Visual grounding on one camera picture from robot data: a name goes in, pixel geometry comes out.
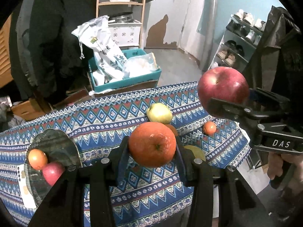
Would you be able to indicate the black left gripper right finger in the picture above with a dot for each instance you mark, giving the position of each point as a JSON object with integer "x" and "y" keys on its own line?
{"x": 238, "y": 204}

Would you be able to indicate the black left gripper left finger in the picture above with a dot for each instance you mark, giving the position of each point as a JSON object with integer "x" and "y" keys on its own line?
{"x": 64, "y": 204}

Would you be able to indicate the small tangerine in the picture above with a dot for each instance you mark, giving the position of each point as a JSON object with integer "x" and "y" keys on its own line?
{"x": 209, "y": 128}
{"x": 173, "y": 129}

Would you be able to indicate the large red apple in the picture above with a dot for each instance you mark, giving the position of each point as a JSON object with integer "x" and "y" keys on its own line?
{"x": 222, "y": 83}

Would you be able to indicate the green yellow mango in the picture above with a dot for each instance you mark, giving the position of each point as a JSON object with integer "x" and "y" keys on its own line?
{"x": 198, "y": 153}

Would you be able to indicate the large orange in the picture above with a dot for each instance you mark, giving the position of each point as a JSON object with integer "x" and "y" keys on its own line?
{"x": 152, "y": 144}

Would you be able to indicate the yellow green apple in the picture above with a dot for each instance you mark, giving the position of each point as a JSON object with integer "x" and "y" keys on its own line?
{"x": 158, "y": 112}

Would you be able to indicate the right hand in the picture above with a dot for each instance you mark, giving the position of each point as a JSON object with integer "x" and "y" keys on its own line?
{"x": 275, "y": 169}

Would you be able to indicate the white smartphone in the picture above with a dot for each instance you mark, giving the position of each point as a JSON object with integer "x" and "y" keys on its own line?
{"x": 26, "y": 196}

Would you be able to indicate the small red apple on plate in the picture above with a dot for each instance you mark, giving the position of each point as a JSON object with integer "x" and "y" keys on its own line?
{"x": 52, "y": 172}

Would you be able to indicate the orange on plate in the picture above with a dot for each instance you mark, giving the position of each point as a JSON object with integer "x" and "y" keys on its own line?
{"x": 37, "y": 159}

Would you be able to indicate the glass fruit plate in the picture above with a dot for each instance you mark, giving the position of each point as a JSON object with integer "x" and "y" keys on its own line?
{"x": 58, "y": 147}

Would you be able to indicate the patterned blue tablecloth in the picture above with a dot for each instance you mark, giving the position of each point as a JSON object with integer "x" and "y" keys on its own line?
{"x": 145, "y": 196}

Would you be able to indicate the shoe rack with shoes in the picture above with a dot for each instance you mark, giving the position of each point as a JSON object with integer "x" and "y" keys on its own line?
{"x": 239, "y": 41}

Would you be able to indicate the brown cardboard box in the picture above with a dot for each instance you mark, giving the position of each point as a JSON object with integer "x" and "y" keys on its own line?
{"x": 31, "y": 109}

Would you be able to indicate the grey hoodie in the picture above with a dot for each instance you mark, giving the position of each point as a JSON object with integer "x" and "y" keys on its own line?
{"x": 8, "y": 120}

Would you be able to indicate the teal cardboard box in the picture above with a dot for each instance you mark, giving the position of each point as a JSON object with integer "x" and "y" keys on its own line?
{"x": 154, "y": 76}

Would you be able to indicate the clear plastic bag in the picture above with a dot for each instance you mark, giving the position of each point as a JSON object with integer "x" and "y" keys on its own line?
{"x": 140, "y": 65}

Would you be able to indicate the white rice bag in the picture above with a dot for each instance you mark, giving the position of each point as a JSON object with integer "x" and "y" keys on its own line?
{"x": 109, "y": 58}

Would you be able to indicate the dark hanging jacket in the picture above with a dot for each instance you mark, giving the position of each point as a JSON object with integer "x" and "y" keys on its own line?
{"x": 45, "y": 56}

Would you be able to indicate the white patterned box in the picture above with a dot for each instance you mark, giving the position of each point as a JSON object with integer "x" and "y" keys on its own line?
{"x": 126, "y": 34}

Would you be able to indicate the wooden shelf unit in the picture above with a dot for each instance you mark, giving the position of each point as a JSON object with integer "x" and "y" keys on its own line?
{"x": 136, "y": 7}

